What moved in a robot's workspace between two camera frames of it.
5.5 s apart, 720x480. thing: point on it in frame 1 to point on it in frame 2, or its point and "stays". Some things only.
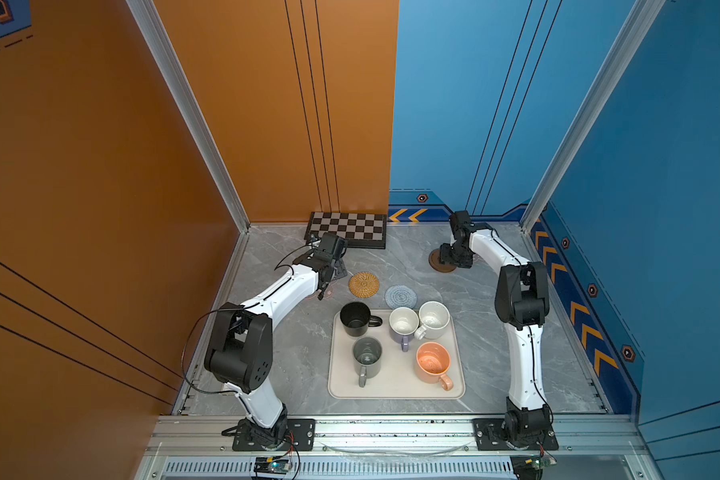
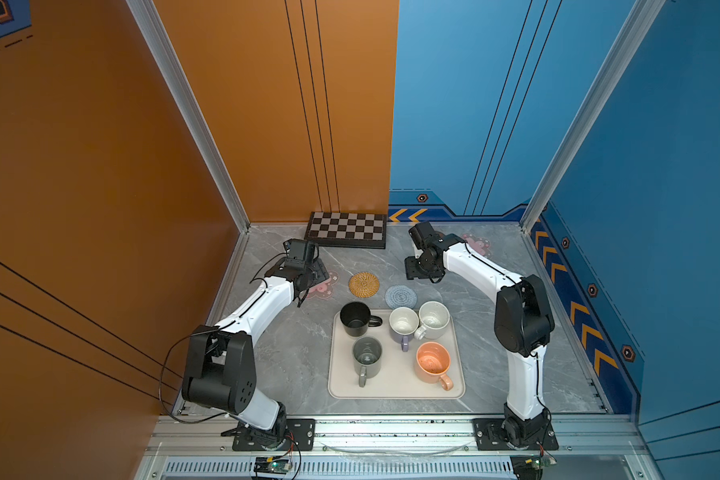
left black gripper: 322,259 to 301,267
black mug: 356,318 stays
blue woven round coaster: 400,296 stays
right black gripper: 465,263 to 411,273
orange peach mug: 432,363 stays
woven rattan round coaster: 364,285 stays
